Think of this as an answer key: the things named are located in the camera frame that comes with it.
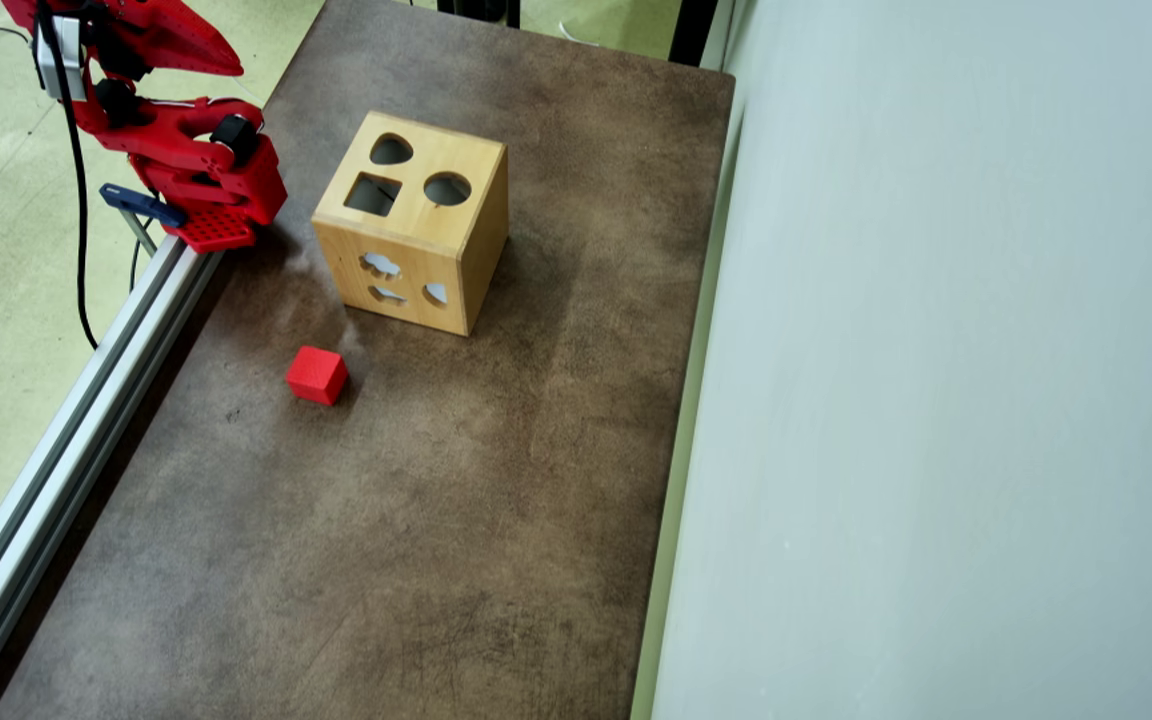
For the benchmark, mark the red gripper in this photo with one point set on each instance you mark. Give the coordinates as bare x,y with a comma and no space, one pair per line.
168,42

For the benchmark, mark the red cube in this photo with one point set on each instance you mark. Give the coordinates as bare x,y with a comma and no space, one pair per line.
316,375

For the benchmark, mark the red robot arm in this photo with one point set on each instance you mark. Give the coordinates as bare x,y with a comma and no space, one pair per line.
186,150

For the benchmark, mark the blue clamp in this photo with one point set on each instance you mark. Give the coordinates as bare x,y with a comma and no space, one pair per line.
131,198

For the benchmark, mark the black stand base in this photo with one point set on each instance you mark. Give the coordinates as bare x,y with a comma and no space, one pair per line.
481,10

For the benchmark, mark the wooden shape sorter box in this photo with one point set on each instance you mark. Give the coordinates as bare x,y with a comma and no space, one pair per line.
481,240

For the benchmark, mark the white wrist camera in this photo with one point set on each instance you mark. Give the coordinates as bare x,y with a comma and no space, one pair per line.
64,60

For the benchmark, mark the aluminium profile rail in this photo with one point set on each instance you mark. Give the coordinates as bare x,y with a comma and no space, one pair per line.
66,430

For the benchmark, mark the black vertical post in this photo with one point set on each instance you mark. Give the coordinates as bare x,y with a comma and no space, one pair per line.
693,30

